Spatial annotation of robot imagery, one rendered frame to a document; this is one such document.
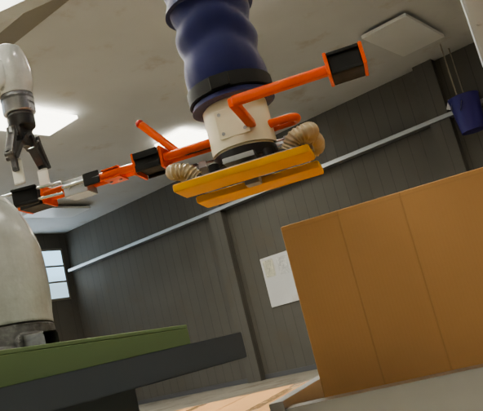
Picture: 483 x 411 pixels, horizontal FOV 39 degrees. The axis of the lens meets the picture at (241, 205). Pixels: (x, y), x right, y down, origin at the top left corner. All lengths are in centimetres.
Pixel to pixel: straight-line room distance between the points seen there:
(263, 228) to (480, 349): 1046
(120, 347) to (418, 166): 955
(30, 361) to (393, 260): 79
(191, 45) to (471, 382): 105
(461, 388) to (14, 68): 141
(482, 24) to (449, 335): 150
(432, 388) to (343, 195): 970
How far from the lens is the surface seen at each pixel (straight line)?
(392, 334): 140
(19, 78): 200
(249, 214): 1193
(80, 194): 186
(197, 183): 160
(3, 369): 84
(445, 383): 127
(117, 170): 181
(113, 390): 88
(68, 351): 89
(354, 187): 1081
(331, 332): 142
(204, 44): 174
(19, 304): 103
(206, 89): 169
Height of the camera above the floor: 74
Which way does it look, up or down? 11 degrees up
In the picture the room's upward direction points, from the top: 14 degrees counter-clockwise
